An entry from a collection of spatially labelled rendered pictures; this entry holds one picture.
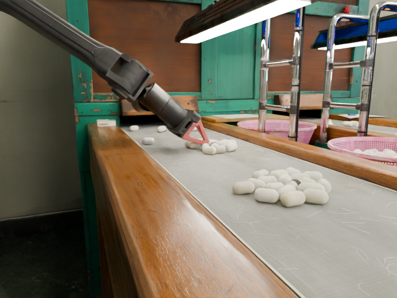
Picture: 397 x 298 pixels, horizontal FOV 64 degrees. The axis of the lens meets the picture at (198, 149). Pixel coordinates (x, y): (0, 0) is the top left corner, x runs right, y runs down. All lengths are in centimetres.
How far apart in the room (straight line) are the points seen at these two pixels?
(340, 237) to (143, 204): 22
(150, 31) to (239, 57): 39
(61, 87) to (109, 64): 135
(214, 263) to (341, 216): 22
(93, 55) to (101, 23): 52
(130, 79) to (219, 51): 70
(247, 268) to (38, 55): 192
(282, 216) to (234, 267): 17
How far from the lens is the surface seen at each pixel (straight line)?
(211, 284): 24
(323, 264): 33
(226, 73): 137
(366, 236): 40
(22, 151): 212
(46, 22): 80
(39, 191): 217
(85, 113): 122
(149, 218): 34
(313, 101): 155
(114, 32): 126
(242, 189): 47
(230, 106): 137
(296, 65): 84
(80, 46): 76
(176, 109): 75
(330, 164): 66
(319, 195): 46
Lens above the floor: 90
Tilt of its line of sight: 11 degrees down
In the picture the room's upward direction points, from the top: straight up
